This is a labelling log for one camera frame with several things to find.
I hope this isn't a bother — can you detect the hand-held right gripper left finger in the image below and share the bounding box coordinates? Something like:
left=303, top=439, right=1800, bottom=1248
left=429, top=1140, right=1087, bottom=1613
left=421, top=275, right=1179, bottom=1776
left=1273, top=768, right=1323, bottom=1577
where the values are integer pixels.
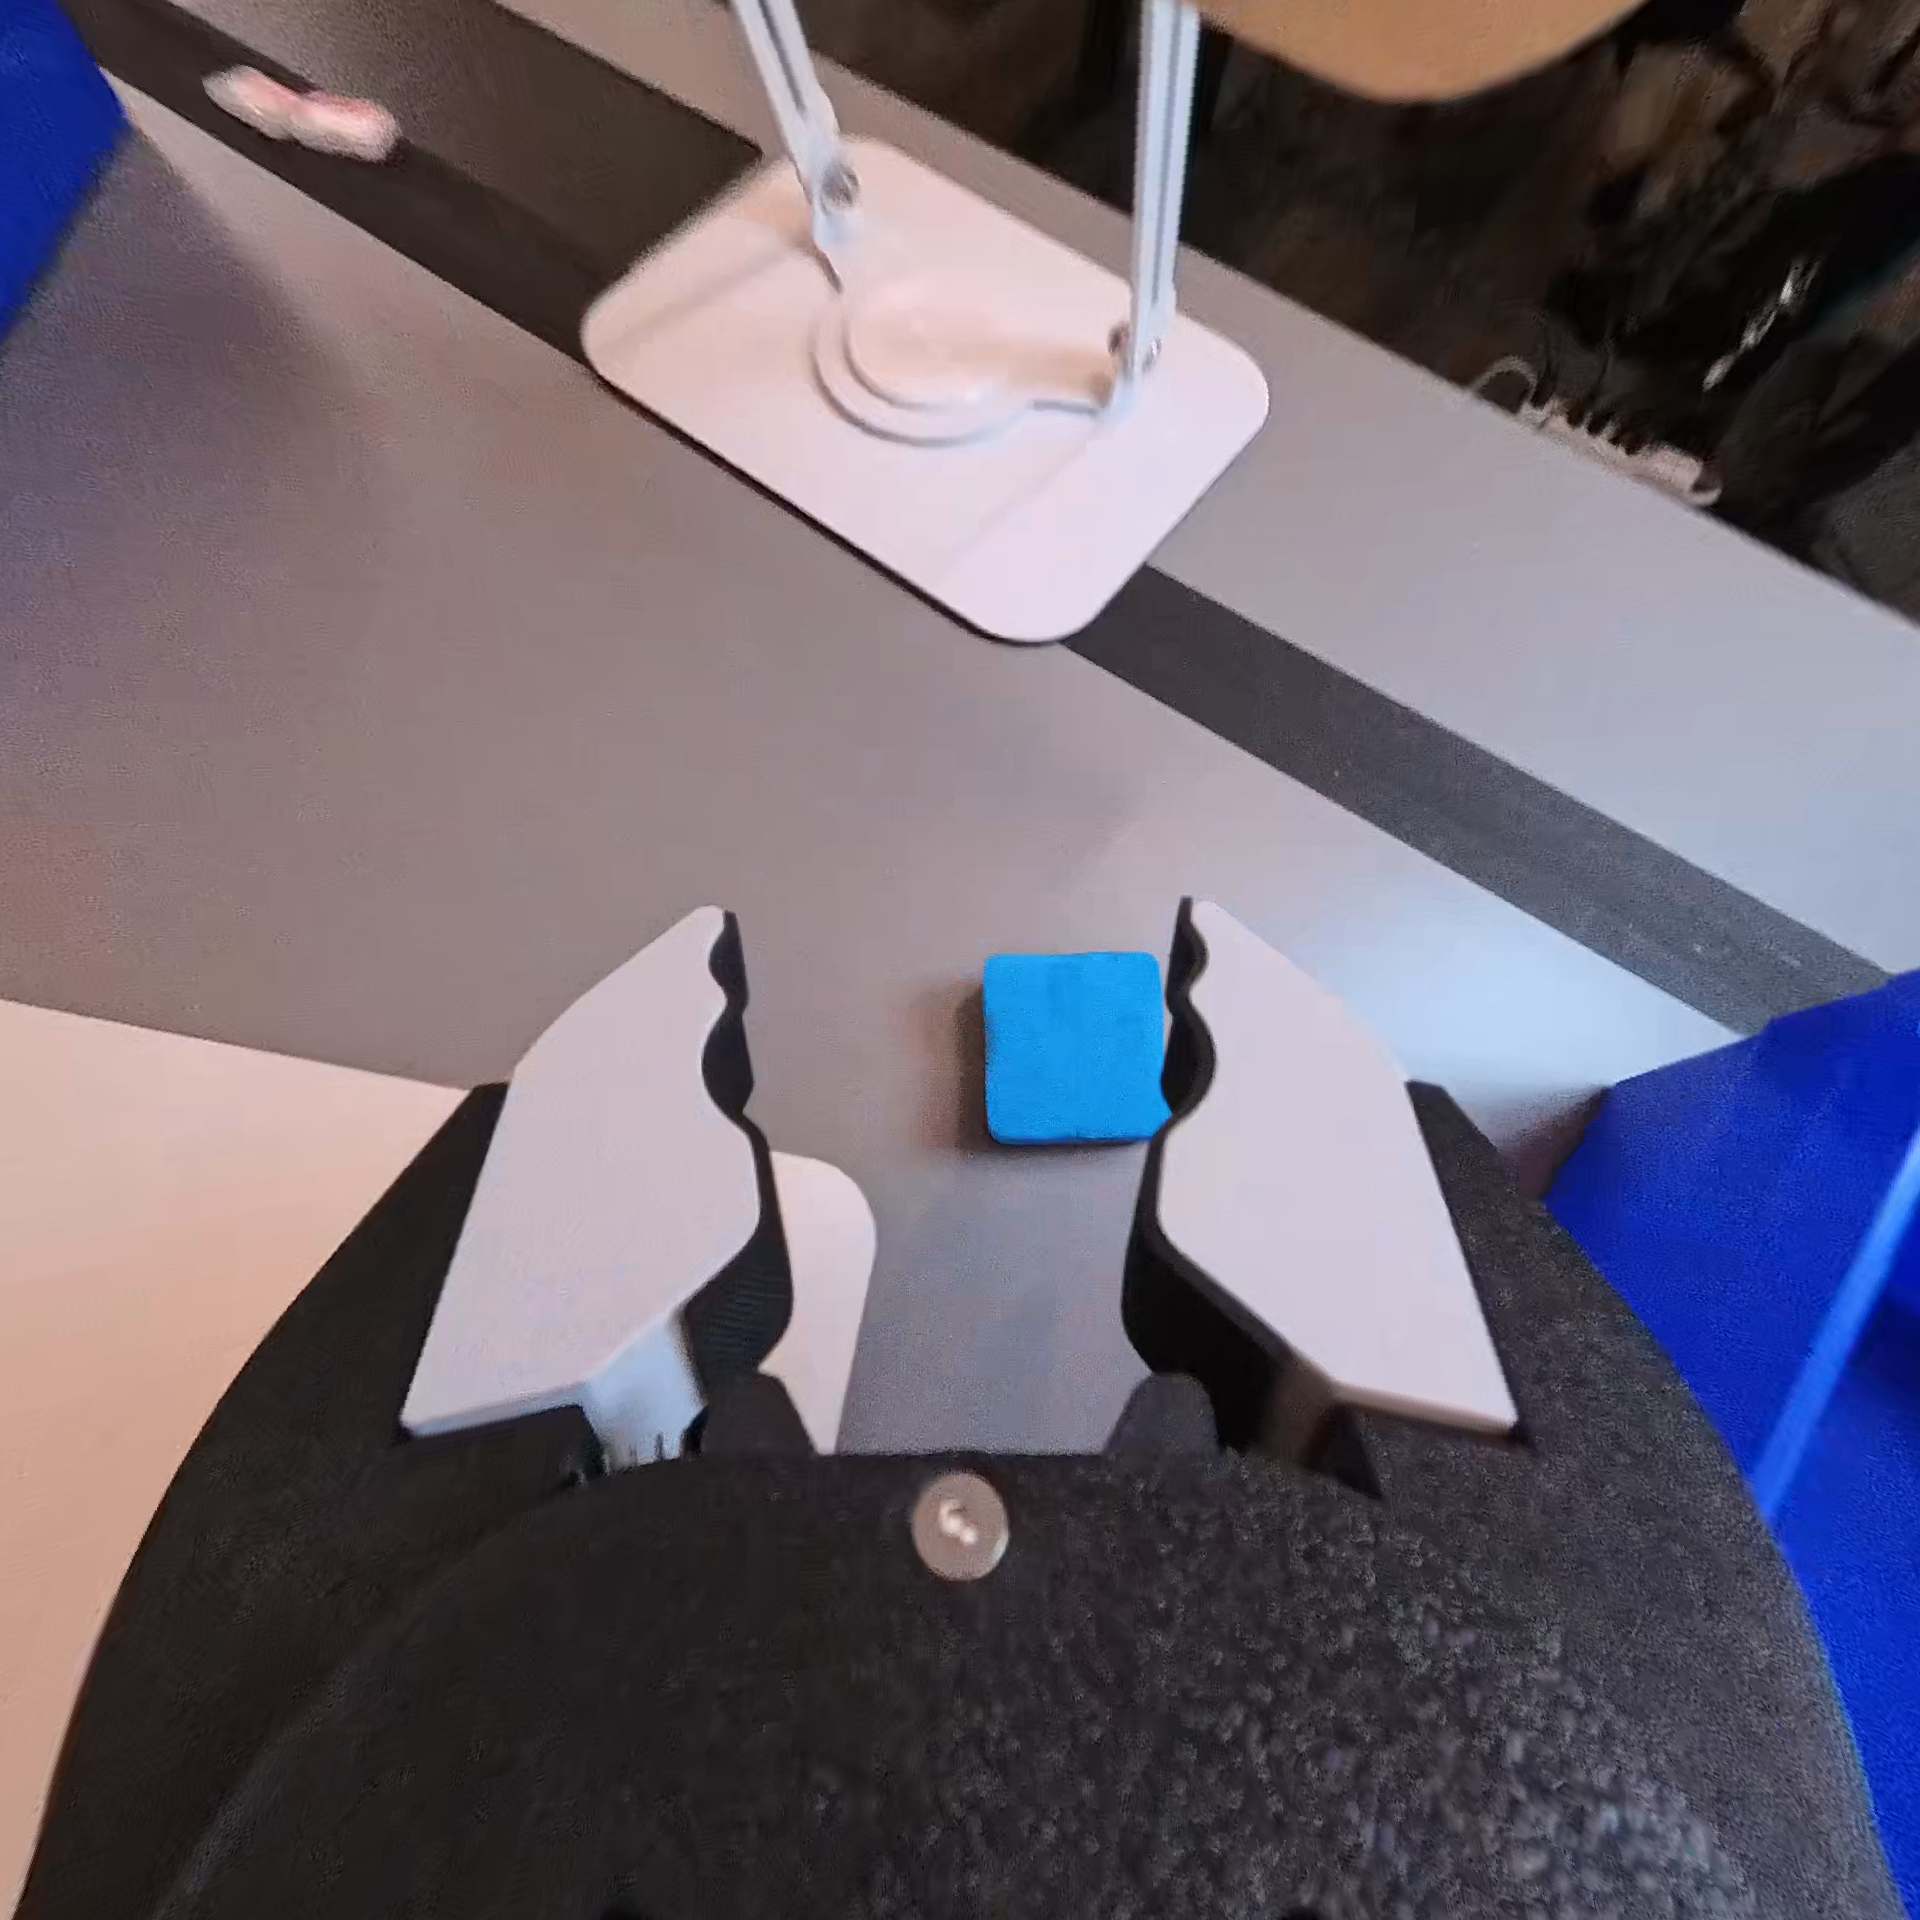
left=400, top=905, right=792, bottom=1439

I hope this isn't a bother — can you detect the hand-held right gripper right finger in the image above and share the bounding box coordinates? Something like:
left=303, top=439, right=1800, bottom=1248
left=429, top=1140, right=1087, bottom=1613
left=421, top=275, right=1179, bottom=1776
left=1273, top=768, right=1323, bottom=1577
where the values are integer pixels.
left=1127, top=895, right=1524, bottom=1448

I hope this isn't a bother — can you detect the blue whiteboard eraser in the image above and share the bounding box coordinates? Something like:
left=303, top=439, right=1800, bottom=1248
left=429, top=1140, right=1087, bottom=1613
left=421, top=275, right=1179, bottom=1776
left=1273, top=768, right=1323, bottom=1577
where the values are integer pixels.
left=979, top=948, right=1179, bottom=1153

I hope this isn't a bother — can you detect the blue open-front storage bin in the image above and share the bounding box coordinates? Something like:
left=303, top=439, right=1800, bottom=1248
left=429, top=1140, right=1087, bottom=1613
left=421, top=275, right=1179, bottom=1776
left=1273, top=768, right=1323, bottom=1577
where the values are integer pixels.
left=0, top=0, right=129, bottom=338

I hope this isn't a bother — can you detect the white stand with round base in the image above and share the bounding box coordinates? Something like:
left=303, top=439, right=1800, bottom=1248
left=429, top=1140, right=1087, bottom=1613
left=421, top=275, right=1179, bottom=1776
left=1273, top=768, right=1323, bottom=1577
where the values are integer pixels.
left=721, top=0, right=1207, bottom=445

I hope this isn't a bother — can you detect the small white object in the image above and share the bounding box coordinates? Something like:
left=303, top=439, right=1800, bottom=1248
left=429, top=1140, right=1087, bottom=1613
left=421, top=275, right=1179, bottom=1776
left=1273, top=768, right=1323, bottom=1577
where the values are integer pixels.
left=202, top=73, right=400, bottom=160

